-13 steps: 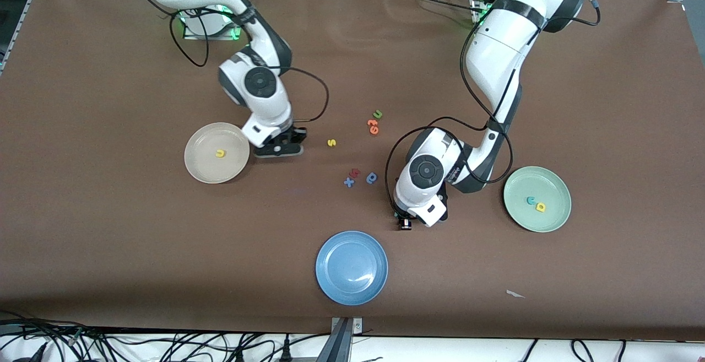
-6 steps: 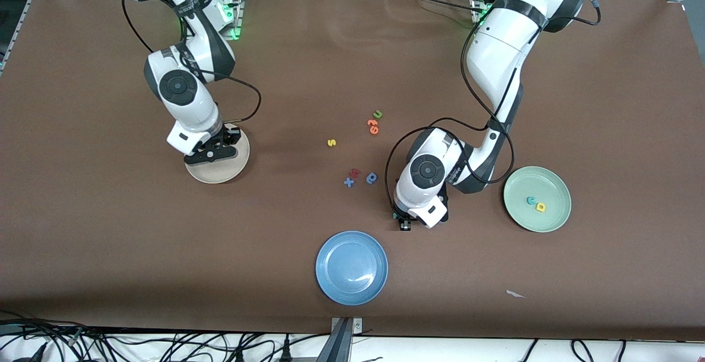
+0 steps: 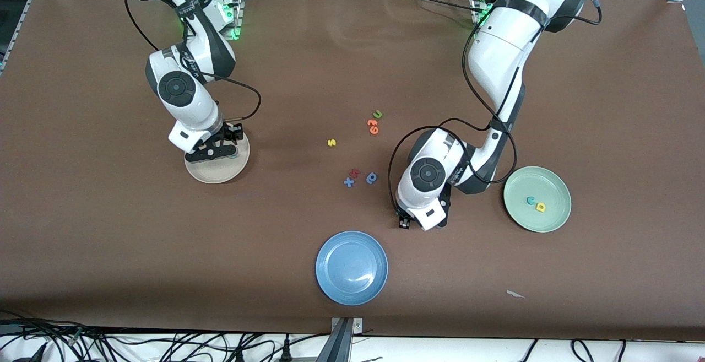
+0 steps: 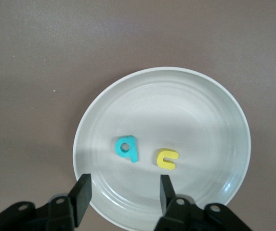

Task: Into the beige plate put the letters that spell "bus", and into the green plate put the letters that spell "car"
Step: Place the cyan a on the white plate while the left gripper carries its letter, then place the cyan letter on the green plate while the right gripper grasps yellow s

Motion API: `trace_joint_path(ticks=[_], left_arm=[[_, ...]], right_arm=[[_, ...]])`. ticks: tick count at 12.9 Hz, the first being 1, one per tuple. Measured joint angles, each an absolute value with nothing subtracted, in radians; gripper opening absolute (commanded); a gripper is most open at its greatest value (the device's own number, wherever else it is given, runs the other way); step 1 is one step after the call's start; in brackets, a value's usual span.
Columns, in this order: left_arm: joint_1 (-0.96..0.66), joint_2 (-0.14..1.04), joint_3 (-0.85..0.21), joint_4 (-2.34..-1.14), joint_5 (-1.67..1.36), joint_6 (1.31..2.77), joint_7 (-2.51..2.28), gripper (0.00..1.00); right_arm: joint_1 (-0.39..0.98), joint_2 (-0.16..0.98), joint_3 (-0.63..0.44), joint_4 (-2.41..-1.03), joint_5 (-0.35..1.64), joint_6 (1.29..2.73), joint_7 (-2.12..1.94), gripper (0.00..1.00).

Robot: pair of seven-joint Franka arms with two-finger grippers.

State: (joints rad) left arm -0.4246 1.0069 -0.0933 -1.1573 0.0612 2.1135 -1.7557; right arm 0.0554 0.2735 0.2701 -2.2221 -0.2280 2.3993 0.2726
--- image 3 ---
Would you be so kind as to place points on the small red foam letter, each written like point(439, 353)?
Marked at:
point(355, 173)

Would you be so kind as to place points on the beige round plate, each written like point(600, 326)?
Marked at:
point(220, 172)

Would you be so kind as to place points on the blue foam letter a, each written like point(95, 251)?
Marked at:
point(375, 180)

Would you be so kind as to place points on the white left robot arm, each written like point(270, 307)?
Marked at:
point(501, 48)

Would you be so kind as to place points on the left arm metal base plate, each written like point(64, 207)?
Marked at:
point(475, 5)

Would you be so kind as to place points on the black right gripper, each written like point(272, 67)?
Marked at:
point(230, 133)

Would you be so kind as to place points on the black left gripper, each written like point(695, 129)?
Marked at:
point(403, 222)

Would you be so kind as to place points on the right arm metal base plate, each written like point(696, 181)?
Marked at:
point(238, 15)

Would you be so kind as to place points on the blue round plate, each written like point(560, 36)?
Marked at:
point(351, 268)

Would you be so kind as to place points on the blue foam letter x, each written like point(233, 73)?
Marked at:
point(348, 182)

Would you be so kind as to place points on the green round plate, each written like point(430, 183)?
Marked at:
point(537, 224)

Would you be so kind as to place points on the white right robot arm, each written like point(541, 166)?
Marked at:
point(187, 92)

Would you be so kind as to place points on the white paper scrap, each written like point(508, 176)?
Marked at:
point(513, 293)

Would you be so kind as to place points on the yellow foam letter a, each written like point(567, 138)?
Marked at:
point(542, 207)

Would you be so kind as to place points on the aluminium profile post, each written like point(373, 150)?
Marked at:
point(340, 345)

